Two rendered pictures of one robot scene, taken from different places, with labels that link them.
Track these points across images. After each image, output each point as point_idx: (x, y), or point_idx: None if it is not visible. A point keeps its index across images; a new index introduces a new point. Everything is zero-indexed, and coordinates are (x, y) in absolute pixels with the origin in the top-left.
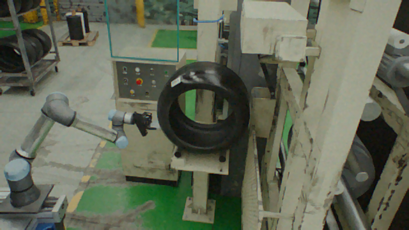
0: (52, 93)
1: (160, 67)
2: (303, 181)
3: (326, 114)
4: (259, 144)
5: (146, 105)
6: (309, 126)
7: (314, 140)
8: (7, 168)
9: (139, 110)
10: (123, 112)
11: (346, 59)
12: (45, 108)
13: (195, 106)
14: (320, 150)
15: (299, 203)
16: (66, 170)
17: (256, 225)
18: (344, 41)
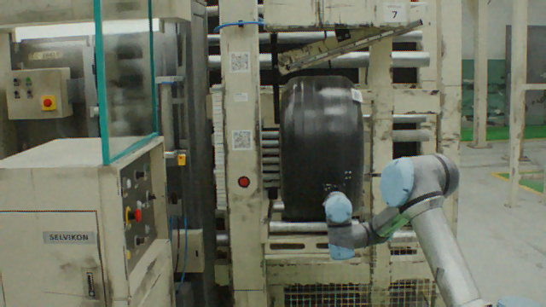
0: (409, 159)
1: (141, 160)
2: (443, 129)
3: (451, 57)
4: (212, 248)
5: (153, 271)
6: (414, 89)
7: (443, 86)
8: (535, 306)
9: (151, 292)
10: (339, 194)
11: (459, 12)
12: (438, 183)
13: (259, 180)
14: (459, 84)
15: (444, 152)
16: None
17: (456, 190)
18: (447, 2)
